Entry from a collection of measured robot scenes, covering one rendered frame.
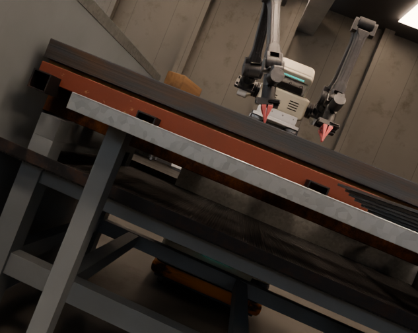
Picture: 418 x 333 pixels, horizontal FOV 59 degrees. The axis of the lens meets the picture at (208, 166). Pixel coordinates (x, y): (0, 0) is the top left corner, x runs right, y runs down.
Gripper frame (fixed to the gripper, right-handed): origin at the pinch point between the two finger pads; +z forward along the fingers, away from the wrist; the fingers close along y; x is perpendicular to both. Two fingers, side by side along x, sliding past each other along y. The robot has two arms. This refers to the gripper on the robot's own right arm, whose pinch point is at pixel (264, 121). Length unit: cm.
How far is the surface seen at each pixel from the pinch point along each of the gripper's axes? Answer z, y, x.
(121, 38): -23, -60, -15
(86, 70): 2, -51, -61
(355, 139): -143, 317, 968
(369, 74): -330, 324, 942
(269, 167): 21, 0, -61
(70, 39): -10, -64, -47
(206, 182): 28.7, -22.0, 18.1
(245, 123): 11, -7, -61
